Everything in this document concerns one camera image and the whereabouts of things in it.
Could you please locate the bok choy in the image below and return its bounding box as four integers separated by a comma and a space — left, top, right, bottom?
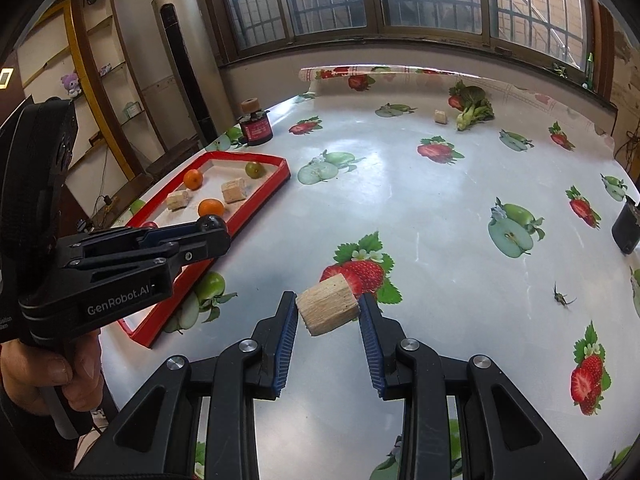
450, 85, 495, 131

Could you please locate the wooden wall shelf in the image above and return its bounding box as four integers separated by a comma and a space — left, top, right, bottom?
15, 0, 166, 181

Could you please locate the red rimmed white tray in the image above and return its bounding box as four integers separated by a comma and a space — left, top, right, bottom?
117, 152, 292, 348

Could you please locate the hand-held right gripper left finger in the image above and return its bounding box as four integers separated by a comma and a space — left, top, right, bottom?
75, 291, 299, 480

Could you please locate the small dry stem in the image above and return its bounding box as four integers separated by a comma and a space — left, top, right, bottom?
552, 282, 577, 308

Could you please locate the black red motor with spool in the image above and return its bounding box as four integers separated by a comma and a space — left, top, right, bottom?
237, 97, 274, 147

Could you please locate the fruit print tablecloth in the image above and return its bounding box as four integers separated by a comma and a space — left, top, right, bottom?
95, 65, 640, 480

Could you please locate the standing air conditioner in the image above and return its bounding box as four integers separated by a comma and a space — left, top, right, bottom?
151, 0, 228, 148

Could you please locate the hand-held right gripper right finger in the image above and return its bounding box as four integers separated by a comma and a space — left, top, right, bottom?
359, 294, 586, 480

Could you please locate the black cylindrical object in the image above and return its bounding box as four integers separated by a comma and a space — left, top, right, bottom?
611, 199, 640, 255

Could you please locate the person's left hand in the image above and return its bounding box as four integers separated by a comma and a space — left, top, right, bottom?
0, 332, 106, 413

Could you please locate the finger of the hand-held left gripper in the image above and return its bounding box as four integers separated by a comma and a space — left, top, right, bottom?
55, 225, 232, 273
70, 222, 203, 261

